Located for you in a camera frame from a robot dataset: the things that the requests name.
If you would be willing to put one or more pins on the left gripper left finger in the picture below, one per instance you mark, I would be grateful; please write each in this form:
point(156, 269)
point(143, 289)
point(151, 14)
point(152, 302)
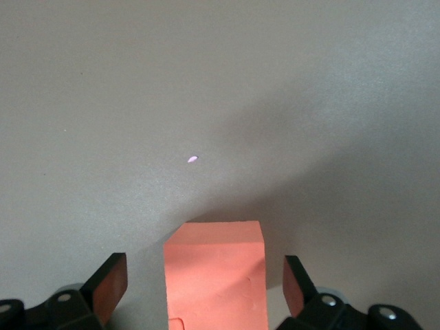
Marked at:
point(103, 295)

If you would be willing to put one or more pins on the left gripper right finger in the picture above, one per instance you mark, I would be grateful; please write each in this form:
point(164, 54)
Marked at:
point(309, 302)

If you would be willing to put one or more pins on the orange foam cube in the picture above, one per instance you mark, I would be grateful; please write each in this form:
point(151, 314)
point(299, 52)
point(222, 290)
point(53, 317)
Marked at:
point(216, 275)

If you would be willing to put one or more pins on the small pink foam crumb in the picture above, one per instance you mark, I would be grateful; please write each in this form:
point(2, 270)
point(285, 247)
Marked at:
point(192, 159)

